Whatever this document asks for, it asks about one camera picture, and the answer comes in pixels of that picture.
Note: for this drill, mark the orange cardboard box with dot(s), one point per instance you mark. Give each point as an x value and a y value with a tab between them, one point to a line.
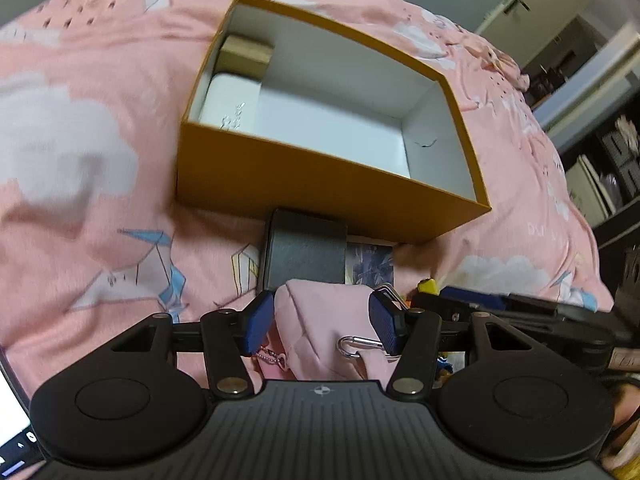
300	180

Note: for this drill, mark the pink mini backpack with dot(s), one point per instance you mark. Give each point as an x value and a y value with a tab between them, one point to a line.
320	320

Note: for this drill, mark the silver carabiner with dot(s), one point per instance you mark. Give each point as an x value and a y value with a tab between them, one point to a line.
357	345

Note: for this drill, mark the small gold gift box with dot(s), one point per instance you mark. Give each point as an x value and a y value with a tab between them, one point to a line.
245	57

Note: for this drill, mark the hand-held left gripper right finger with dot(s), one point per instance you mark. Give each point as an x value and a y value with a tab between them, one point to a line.
382	321

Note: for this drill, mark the pink printed blanket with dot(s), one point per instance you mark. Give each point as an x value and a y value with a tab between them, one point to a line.
90	170

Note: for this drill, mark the checked storage bin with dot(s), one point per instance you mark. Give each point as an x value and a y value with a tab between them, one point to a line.
622	160

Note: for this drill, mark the black rectangular box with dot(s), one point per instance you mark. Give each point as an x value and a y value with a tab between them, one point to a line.
305	255

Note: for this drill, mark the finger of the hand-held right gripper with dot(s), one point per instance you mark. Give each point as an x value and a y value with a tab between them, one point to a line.
475	297
440	305

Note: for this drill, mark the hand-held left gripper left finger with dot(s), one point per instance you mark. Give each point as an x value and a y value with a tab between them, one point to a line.
257	321

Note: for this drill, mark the white glasses case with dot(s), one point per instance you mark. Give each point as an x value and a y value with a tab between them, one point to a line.
225	100

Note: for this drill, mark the black shelf unit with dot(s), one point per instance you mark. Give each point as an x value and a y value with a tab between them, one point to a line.
620	220

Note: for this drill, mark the beige bag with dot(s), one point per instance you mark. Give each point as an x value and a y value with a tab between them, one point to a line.
590	185

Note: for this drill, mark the laptop screen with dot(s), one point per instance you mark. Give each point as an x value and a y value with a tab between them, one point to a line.
12	420

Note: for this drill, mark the printed card box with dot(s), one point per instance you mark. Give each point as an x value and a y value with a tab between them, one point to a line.
371	265

